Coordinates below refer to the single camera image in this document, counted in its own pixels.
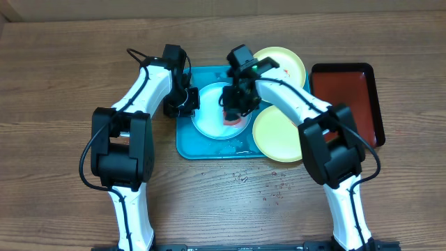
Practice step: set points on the light blue plate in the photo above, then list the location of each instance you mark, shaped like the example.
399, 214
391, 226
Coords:
208, 119

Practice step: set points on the yellow-green plate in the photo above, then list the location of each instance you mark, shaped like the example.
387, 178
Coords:
289, 62
276, 136

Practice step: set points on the orange black sponge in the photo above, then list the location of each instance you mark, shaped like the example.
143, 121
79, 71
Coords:
231, 119

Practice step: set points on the teal plastic tray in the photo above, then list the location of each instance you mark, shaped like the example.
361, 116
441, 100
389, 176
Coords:
193, 145

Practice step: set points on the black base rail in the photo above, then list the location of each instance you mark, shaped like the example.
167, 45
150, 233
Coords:
244, 248

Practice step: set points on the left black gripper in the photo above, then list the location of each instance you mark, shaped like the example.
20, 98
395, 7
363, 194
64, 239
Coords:
170, 111

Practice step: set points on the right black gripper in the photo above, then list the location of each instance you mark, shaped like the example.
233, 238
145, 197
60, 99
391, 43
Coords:
237, 104

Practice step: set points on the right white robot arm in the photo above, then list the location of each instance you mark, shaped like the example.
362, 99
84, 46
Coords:
332, 150

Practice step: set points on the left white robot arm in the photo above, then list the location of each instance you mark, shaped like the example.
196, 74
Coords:
121, 145

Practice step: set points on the black red lacquer tray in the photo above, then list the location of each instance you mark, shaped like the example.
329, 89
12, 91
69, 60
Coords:
354, 85

